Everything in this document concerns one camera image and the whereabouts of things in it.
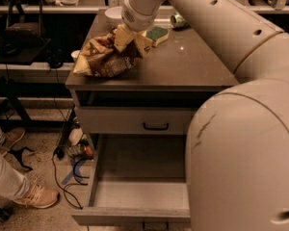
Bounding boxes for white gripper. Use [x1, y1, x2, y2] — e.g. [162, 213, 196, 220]
[115, 0, 160, 57]

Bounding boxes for brown chip bag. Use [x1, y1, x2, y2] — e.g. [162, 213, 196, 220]
[73, 29, 143, 78]

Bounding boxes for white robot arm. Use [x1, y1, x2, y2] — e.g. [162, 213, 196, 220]
[122, 0, 289, 231]

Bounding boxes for grey drawer cabinet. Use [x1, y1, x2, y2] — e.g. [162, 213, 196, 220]
[65, 8, 240, 157]

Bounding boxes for closed grey upper drawer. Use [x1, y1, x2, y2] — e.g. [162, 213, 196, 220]
[75, 107, 192, 135]

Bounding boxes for open grey drawer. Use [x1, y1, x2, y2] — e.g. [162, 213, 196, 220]
[71, 135, 190, 227]

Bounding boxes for green yellow sponge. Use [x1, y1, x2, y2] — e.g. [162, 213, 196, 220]
[144, 27, 169, 47]

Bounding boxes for white bowl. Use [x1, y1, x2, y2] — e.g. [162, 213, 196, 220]
[105, 7, 122, 25]

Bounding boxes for white paper cup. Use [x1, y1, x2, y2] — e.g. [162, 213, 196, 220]
[70, 50, 80, 62]

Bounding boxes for black side table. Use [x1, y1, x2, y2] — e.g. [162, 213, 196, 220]
[0, 38, 50, 123]

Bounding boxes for dark handbag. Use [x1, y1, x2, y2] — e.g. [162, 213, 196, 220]
[5, 0, 44, 48]

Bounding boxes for tan sneaker far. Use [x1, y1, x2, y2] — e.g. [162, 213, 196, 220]
[0, 127, 25, 156]

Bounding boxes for tan sneaker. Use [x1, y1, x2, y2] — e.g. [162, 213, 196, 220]
[0, 127, 25, 156]
[14, 183, 60, 209]

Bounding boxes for tan sneaker near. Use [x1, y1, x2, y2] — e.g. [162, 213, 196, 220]
[14, 183, 60, 209]

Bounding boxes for person leg light trousers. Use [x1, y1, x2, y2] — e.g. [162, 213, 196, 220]
[0, 154, 30, 200]

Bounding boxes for black cable on floor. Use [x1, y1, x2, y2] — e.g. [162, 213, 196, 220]
[51, 146, 91, 231]

